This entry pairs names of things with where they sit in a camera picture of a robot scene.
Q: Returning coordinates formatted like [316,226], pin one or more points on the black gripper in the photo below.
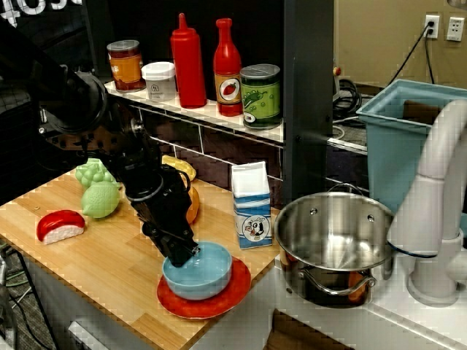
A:
[164,211]

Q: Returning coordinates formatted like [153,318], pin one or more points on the light blue bowl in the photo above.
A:
[204,280]

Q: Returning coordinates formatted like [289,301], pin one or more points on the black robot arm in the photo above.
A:
[73,102]

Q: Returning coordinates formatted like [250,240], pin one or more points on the orange toy pumpkin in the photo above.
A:
[194,206]

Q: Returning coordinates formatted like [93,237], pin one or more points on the red round plate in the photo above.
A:
[235,291]

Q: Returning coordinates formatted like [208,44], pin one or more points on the blue white milk carton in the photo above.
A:
[251,211]

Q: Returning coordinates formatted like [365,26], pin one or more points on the yellow toy banana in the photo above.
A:
[182,167]

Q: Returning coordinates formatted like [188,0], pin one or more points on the green toy lemon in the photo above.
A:
[100,200]

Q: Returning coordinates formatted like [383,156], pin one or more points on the green toy grape bunch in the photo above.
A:
[89,173]

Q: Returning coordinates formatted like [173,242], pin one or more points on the red white cheese wedge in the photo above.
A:
[60,228]

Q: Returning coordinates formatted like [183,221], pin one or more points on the white tiled shelf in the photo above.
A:
[219,120]

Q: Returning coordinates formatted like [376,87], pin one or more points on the brown cardboard piece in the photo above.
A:
[299,331]

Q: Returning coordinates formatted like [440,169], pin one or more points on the stainless steel pot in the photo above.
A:
[328,233]

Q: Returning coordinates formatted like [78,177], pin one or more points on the green peas can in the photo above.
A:
[259,98]

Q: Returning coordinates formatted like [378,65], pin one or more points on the white lidded jar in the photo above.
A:
[158,82]

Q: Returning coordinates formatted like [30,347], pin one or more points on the red labelled sauce bottle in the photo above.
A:
[228,73]

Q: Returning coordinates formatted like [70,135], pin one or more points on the plain red ketchup bottle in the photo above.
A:
[188,65]

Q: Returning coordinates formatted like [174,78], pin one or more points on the orange jam jar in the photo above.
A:
[126,69]

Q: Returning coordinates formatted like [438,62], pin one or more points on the light blue plastic bin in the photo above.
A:
[386,164]

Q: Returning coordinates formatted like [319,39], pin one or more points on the white toy faucet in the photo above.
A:
[430,189]

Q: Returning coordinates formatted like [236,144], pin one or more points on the brown box inside bin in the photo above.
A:
[423,111]

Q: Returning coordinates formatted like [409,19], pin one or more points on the dark grey cabinet post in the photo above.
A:
[306,91]

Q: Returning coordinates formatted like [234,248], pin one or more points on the white wall power outlet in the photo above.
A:
[432,20]

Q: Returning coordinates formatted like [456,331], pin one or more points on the white wall socket plate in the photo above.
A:
[456,28]

